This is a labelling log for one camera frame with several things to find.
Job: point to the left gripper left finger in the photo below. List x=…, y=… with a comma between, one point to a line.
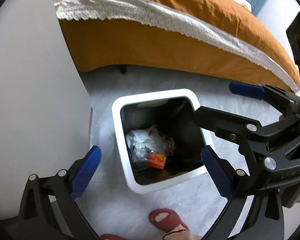
x=36, y=218

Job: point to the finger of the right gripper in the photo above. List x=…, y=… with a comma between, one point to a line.
x=284, y=101
x=225, y=125

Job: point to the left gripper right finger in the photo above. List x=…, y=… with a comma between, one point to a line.
x=265, y=218

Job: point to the white square trash bin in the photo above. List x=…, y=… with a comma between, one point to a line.
x=171, y=112

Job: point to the white crumpled paper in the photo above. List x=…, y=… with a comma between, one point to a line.
x=150, y=137

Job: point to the red snack bag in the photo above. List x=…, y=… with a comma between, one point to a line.
x=156, y=160

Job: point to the person's foot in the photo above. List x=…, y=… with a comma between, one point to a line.
x=181, y=234

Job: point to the clear crumpled plastic bag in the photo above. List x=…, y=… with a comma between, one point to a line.
x=138, y=153

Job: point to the beige nightstand cabinet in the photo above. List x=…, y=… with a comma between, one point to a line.
x=44, y=106

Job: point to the orange bed cover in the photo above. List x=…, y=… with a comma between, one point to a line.
x=98, y=43

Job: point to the white lace bed skirt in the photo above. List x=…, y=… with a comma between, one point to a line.
x=157, y=15

